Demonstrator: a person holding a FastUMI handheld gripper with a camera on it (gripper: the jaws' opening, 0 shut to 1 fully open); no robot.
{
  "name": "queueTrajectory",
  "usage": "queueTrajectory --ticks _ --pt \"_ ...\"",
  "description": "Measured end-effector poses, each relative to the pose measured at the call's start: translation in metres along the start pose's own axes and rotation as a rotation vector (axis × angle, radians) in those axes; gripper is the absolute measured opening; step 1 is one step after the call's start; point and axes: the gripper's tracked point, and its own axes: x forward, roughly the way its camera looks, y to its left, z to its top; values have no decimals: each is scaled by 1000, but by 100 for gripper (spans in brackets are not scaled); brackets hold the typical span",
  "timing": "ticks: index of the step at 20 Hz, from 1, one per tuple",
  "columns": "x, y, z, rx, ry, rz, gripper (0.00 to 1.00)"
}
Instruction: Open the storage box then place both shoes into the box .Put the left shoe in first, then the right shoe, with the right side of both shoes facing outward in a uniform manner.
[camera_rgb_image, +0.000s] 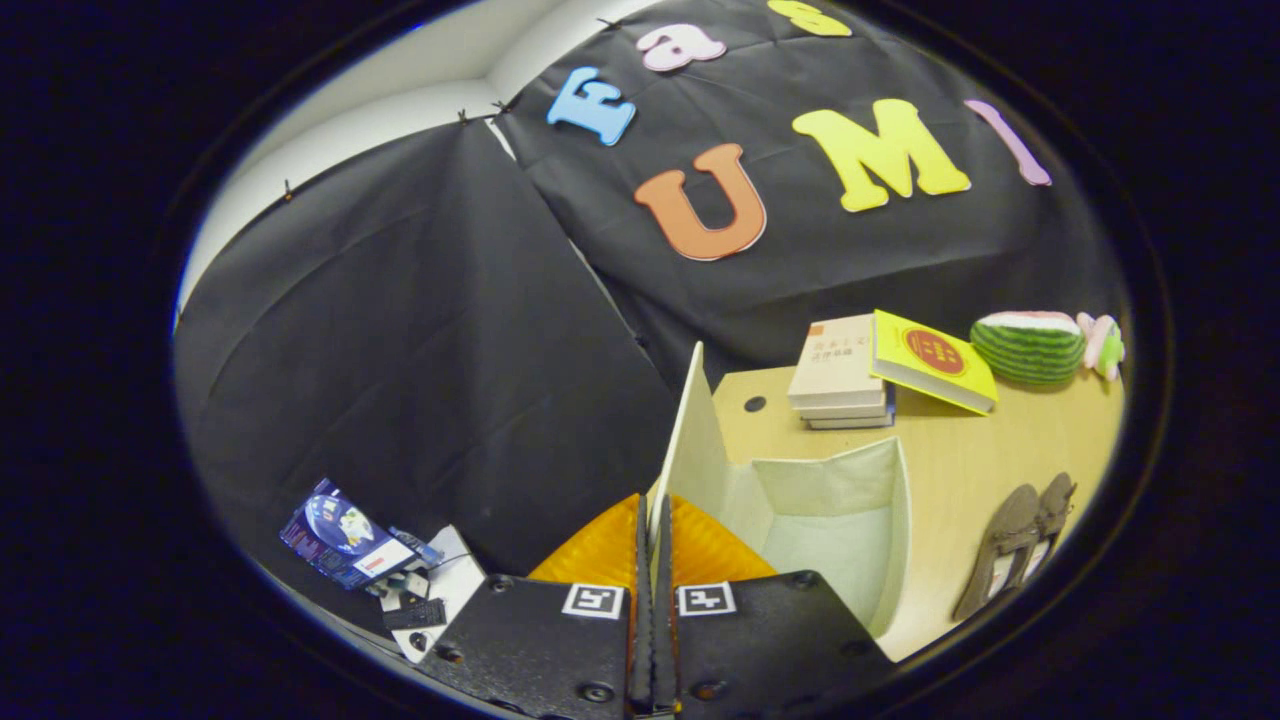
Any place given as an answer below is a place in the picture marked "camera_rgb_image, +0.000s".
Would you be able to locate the white book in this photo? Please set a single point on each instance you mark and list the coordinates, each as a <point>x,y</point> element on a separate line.
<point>845,411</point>

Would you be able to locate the blue printed carton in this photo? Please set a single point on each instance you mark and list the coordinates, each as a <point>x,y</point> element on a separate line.
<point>340,530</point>

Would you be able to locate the beige book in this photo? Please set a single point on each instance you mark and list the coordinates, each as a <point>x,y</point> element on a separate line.
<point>835,360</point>

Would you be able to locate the black remote control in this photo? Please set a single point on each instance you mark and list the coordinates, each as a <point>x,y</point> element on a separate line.
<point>415,614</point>

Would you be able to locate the white paper sheet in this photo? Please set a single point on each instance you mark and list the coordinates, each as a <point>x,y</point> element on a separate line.
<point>455,580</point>

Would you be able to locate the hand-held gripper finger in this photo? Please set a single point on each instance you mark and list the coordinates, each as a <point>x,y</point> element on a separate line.
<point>642,620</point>
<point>664,620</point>

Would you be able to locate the pink and green plush toy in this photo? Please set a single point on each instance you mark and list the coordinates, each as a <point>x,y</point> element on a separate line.
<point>1103,345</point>

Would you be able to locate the brown fuzzy slipper shoe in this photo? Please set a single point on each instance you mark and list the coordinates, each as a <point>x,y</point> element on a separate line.
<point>1050,515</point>
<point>1000,550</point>

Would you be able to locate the watermelon slice plush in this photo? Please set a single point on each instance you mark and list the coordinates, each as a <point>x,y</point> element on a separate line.
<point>1030,350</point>

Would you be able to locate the yellow book with red circle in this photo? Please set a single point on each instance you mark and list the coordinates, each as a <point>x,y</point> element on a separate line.
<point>930,355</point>

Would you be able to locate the beige fabric storage box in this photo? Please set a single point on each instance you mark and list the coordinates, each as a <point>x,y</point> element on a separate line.
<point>830,540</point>

